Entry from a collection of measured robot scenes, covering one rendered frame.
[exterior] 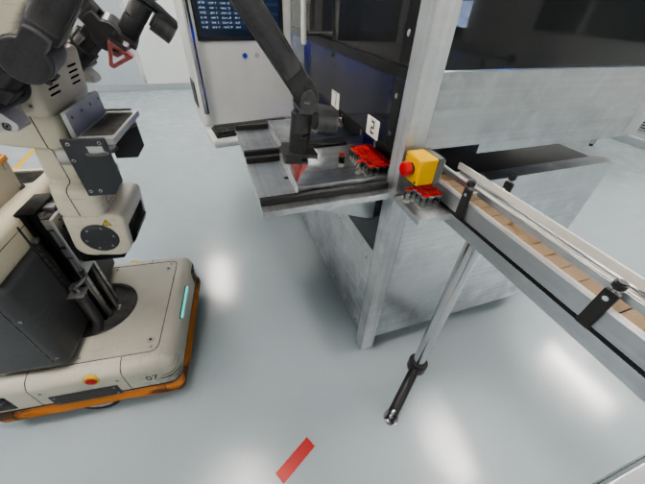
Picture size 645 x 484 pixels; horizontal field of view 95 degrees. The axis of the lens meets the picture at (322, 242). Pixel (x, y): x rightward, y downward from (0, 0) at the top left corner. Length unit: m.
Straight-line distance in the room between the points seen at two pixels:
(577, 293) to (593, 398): 1.22
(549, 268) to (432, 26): 0.57
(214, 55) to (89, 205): 0.92
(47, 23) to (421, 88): 0.75
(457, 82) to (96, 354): 1.48
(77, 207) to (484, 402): 1.69
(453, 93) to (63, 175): 1.09
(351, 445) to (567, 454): 0.84
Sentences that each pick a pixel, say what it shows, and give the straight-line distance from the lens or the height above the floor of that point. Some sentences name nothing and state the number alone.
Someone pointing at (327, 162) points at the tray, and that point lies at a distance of 1.10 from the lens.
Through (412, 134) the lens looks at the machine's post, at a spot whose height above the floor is 1.06.
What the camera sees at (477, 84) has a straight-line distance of 0.95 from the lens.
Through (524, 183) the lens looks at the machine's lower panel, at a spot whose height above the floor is 0.84.
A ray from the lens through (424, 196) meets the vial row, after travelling 0.87.
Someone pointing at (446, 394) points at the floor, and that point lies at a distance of 1.58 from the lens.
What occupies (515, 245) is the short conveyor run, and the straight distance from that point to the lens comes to 0.79.
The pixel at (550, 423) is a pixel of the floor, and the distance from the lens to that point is 1.74.
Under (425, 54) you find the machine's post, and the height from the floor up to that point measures 1.25.
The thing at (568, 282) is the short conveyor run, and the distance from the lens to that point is 0.74.
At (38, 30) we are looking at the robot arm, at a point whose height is 1.28.
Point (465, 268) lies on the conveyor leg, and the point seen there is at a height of 0.73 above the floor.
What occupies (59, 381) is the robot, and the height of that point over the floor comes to 0.26.
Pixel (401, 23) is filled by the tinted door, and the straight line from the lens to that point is 0.95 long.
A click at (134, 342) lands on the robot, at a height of 0.28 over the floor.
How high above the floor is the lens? 1.34
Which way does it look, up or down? 40 degrees down
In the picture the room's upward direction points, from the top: 3 degrees clockwise
